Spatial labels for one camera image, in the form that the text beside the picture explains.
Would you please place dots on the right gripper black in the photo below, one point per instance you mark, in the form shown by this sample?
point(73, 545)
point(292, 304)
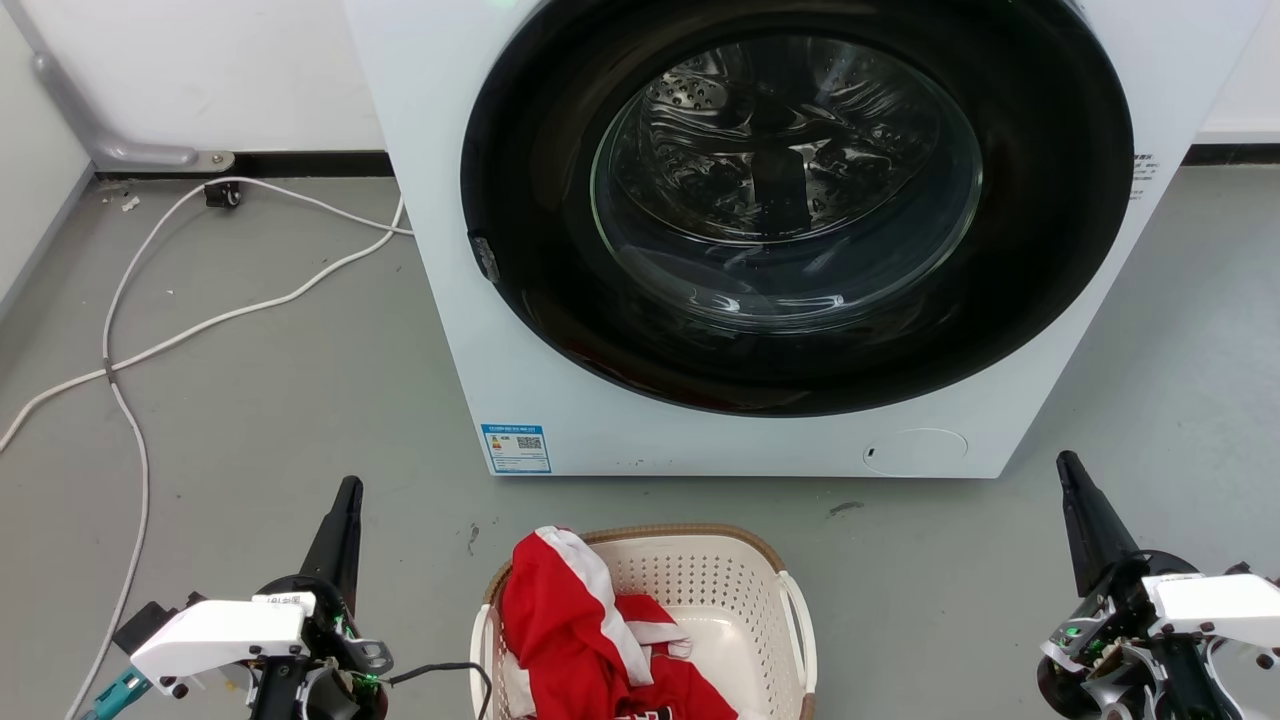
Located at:
point(1120, 640)

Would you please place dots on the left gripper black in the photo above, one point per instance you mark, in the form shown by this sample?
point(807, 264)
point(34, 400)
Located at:
point(335, 640)

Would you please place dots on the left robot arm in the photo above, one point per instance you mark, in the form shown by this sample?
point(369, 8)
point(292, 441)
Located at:
point(115, 695)

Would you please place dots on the cream plastic laundry basket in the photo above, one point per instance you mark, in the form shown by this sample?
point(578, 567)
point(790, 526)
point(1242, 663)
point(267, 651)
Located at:
point(720, 590)

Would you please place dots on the round white filter cover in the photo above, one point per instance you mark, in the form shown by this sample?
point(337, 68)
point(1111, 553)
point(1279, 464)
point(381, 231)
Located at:
point(915, 451)

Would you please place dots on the blue white energy label sticker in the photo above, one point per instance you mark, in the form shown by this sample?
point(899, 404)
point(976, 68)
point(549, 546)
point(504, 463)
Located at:
point(515, 448)

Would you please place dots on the red and white garment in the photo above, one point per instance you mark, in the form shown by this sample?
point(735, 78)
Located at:
point(560, 620)

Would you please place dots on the white front-load washing machine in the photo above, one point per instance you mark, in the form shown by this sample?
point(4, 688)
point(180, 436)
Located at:
point(470, 330)

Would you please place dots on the small printed washer side label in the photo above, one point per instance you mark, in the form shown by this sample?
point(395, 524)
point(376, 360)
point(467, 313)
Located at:
point(1143, 178)

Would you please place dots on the small black floor clip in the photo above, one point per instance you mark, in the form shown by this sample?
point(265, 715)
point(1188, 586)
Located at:
point(222, 194)

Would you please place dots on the small white paper scrap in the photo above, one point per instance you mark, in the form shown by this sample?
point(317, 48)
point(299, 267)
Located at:
point(130, 202)

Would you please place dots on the round black glass washer door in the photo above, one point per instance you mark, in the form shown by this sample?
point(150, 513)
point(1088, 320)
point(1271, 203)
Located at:
point(540, 180)

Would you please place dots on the right wrist white camera housing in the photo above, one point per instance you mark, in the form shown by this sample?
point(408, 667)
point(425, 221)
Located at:
point(1220, 605)

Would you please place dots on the grey wall pipe with bracket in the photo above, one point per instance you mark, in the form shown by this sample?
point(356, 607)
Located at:
point(120, 150)

